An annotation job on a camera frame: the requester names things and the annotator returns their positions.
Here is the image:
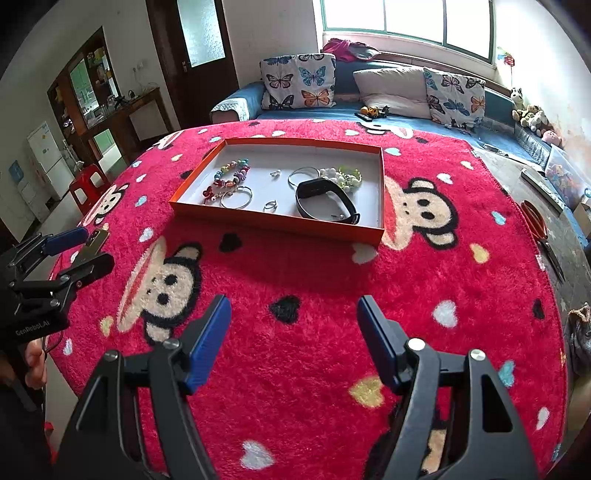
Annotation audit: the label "grey bag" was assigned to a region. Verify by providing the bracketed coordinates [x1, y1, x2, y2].
[566, 302, 591, 379]

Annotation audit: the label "red handled scissors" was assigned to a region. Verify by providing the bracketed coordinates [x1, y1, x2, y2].
[521, 199, 566, 284]

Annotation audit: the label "beige pillow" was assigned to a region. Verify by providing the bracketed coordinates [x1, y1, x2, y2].
[353, 67, 432, 118]

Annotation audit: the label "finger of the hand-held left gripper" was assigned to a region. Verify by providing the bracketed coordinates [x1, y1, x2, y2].
[9, 253, 115, 305]
[9, 226, 90, 268]

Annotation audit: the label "gold smartphone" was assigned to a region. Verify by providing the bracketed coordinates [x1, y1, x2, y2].
[76, 229, 112, 264]

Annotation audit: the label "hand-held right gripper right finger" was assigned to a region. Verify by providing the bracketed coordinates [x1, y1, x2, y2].
[357, 295, 541, 480]

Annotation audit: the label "large silver hoop earring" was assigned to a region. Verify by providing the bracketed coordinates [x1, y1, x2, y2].
[288, 166, 320, 190]
[220, 185, 254, 210]

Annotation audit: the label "orange cardboard box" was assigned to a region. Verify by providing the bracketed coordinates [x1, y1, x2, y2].
[168, 137, 386, 245]

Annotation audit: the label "dark door with frosted glass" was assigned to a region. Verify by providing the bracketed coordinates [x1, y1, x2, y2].
[148, 0, 241, 130]

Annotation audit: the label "white refrigerator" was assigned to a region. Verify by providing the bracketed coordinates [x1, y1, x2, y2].
[25, 121, 77, 199]

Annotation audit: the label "green white bead bracelet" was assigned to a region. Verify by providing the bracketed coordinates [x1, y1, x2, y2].
[318, 166, 362, 192]

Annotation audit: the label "stuffed toys pile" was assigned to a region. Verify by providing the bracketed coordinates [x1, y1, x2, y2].
[512, 105, 552, 137]

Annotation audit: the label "red clothes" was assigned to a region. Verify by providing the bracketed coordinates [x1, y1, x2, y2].
[322, 38, 382, 63]

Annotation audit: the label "black wristband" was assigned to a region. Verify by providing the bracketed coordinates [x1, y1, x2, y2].
[295, 179, 362, 226]

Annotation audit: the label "yellow toy vehicle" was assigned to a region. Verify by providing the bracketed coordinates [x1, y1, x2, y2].
[355, 105, 391, 121]

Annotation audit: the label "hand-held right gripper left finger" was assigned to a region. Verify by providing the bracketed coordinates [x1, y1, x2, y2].
[55, 294, 233, 480]

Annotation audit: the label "window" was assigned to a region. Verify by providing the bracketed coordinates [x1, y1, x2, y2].
[318, 0, 497, 63]

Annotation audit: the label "person's left forearm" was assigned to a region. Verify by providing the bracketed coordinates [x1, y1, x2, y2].
[0, 351, 54, 480]

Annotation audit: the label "red plastic stool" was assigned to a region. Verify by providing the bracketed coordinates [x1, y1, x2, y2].
[69, 164, 109, 215]

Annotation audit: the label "wooden cabinet desk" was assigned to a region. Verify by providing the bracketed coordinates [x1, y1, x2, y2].
[46, 25, 174, 153]

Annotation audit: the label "colourful candy bead bracelet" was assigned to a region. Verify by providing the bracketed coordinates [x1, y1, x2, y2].
[202, 158, 251, 205]

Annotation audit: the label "clear plastic storage bin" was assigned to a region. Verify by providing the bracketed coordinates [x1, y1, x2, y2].
[545, 145, 591, 208]

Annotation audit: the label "blue sofa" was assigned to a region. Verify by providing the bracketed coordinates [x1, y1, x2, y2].
[210, 58, 555, 153]

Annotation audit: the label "red monkey print rug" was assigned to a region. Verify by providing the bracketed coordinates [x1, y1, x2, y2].
[48, 117, 571, 480]

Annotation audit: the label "person's left hand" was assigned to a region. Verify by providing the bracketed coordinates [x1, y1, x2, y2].
[23, 342, 49, 400]

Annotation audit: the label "butterfly print pillow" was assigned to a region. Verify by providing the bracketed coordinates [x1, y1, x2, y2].
[422, 67, 486, 130]
[259, 53, 338, 112]

